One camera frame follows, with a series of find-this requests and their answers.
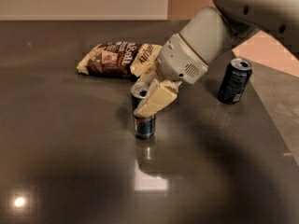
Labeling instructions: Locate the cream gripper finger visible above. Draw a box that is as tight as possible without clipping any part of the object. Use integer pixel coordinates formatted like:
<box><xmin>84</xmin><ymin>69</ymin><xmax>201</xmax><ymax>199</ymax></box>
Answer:
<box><xmin>137</xmin><ymin>66</ymin><xmax>164</xmax><ymax>84</ymax></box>
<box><xmin>134</xmin><ymin>78</ymin><xmax>181</xmax><ymax>118</ymax></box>

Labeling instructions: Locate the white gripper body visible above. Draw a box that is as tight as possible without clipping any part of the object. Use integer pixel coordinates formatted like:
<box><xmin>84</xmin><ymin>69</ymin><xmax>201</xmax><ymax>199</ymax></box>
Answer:
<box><xmin>157</xmin><ymin>34</ymin><xmax>207</xmax><ymax>84</ymax></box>

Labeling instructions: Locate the silver blue redbull can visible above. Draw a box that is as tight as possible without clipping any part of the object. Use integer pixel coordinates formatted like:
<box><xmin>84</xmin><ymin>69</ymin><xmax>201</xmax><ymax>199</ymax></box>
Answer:
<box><xmin>131</xmin><ymin>82</ymin><xmax>156</xmax><ymax>139</ymax></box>

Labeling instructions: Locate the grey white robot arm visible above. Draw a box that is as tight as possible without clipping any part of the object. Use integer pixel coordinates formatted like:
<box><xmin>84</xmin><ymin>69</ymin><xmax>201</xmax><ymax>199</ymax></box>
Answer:
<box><xmin>134</xmin><ymin>0</ymin><xmax>299</xmax><ymax>118</ymax></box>

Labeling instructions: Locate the dark blue soda can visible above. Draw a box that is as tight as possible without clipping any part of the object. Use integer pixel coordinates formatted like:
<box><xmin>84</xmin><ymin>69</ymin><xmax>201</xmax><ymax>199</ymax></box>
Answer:
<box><xmin>218</xmin><ymin>58</ymin><xmax>252</xmax><ymax>105</ymax></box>

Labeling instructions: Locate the brown white snack bag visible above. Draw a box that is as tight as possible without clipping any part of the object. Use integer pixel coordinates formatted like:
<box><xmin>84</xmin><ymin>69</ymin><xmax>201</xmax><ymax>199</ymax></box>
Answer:
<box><xmin>77</xmin><ymin>41</ymin><xmax>162</xmax><ymax>78</ymax></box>

